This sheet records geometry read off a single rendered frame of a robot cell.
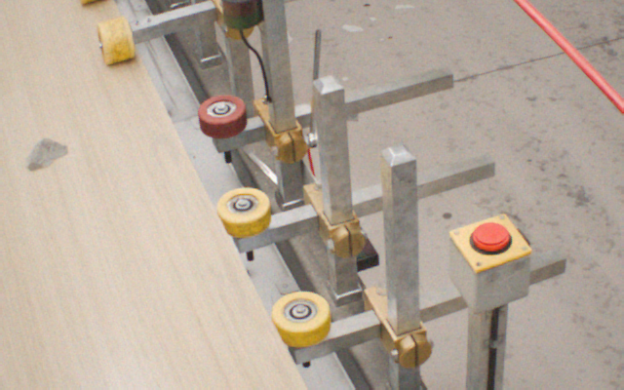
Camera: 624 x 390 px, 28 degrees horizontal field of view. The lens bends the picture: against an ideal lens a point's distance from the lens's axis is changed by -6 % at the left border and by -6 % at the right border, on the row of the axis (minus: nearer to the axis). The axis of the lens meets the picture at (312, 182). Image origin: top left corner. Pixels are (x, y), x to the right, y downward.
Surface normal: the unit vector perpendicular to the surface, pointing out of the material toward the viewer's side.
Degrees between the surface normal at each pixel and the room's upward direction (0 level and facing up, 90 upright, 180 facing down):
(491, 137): 0
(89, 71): 0
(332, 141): 90
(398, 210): 90
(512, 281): 90
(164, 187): 0
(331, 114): 90
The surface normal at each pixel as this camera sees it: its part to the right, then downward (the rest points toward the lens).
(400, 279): 0.35, 0.57
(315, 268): -0.07, -0.78
